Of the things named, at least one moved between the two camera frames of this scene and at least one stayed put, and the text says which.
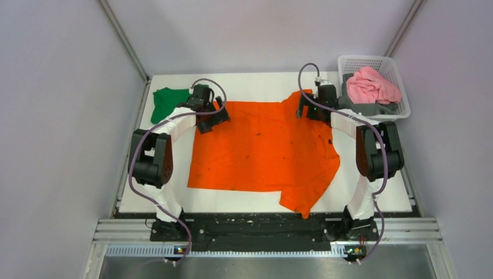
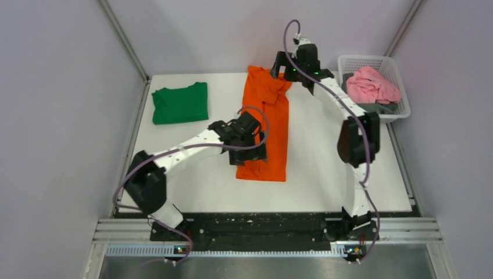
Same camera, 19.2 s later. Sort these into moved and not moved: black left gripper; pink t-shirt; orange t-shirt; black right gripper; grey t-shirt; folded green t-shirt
Moved: black right gripper; black left gripper; orange t-shirt
Not moved: grey t-shirt; folded green t-shirt; pink t-shirt
